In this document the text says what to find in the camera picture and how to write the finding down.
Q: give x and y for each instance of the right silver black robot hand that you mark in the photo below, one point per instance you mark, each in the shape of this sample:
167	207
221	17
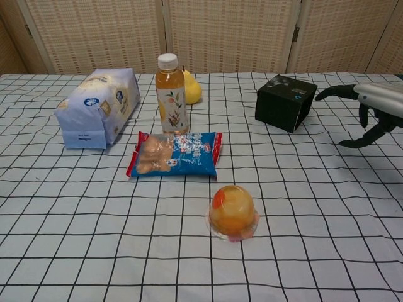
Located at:
384	99

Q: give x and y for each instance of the black grid checkered tablecloth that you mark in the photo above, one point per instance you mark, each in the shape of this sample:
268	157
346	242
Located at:
94	236

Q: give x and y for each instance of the blue red snack packet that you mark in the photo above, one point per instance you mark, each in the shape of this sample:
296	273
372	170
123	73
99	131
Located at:
176	154

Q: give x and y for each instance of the woven folding screen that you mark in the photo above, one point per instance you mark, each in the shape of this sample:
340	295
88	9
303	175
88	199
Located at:
226	34

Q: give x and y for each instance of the yellow pear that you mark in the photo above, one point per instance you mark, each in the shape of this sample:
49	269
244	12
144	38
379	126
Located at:
192	91

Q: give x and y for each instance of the black cardboard box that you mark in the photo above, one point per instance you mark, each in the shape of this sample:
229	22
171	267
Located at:
280	100

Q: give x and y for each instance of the tea bottle with white cap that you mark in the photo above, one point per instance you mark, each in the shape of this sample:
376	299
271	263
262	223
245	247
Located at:
171	100

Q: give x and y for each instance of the light blue paper bag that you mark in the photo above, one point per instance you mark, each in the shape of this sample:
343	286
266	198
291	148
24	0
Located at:
94	107

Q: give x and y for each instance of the clear fruit jelly cup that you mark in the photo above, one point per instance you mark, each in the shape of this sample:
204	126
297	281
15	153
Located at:
232	210

